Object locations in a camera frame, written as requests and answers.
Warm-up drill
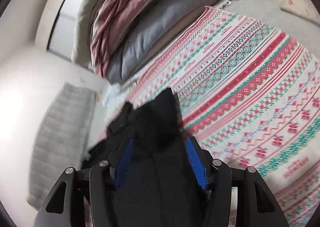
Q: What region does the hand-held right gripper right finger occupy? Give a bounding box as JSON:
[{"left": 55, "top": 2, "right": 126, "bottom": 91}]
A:
[{"left": 186, "top": 136, "right": 278, "bottom": 227}]

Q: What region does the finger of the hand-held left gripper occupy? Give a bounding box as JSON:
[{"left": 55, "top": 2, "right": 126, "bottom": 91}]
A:
[{"left": 107, "top": 102, "right": 135, "bottom": 140}]

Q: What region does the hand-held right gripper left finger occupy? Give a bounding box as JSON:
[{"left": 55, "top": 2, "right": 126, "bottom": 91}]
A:
[{"left": 34, "top": 137, "right": 135, "bottom": 227}]

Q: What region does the black padded jacket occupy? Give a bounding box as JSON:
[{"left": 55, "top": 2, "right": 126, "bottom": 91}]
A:
[{"left": 82, "top": 87, "right": 213, "bottom": 227}]

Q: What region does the grey quilted headboard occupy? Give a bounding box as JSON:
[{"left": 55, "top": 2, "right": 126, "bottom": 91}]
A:
[{"left": 26, "top": 82, "right": 97, "bottom": 210}]

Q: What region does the red green patterned blanket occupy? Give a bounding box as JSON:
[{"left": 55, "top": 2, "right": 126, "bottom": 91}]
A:
[{"left": 126, "top": 7, "right": 320, "bottom": 227}]

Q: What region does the stack of folded quilts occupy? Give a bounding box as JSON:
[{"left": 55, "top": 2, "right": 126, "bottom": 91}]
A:
[{"left": 71, "top": 0, "right": 130, "bottom": 63}]

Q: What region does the white wardrobe door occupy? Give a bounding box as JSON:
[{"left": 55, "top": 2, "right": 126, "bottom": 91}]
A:
[{"left": 35, "top": 0, "right": 105, "bottom": 70}]

